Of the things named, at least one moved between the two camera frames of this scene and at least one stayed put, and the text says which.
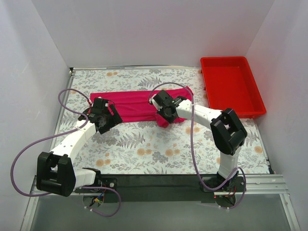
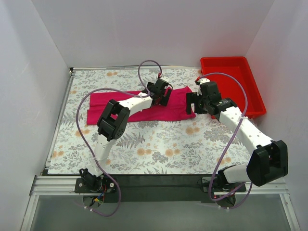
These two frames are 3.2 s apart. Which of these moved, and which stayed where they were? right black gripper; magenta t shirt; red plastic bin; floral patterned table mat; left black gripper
Moved: left black gripper; magenta t shirt; right black gripper
Stayed: floral patterned table mat; red plastic bin
